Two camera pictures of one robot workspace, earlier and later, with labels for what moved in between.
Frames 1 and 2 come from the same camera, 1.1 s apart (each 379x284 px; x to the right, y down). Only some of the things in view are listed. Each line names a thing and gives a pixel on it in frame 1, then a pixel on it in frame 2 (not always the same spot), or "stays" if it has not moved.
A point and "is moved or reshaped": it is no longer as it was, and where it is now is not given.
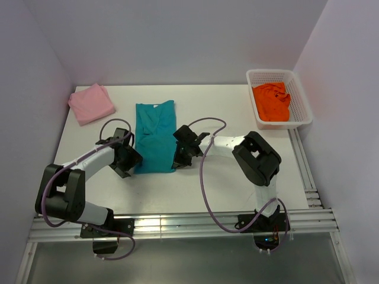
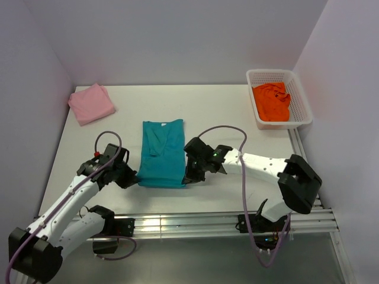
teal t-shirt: (156, 137) is moved or reshaped
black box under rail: (105, 247) stays
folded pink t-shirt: (91, 105) stays
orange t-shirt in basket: (272, 102) stays
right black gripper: (178, 161) to (190, 176)
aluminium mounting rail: (311, 220) stays
